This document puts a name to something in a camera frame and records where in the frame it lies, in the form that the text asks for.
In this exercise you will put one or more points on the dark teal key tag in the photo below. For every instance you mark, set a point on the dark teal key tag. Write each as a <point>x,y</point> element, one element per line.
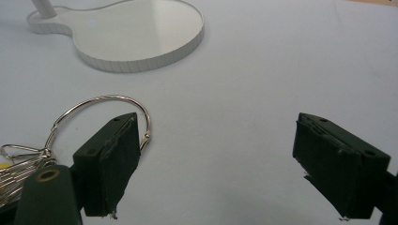
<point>47,200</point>

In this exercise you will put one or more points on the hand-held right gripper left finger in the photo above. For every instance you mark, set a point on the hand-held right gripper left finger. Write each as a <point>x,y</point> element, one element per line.
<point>106,162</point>

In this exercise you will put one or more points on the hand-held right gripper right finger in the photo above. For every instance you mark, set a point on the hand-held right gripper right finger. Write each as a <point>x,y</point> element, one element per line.
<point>338,168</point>

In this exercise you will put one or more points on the white key stand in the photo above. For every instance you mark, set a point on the white key stand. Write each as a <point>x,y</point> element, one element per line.
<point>134,34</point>

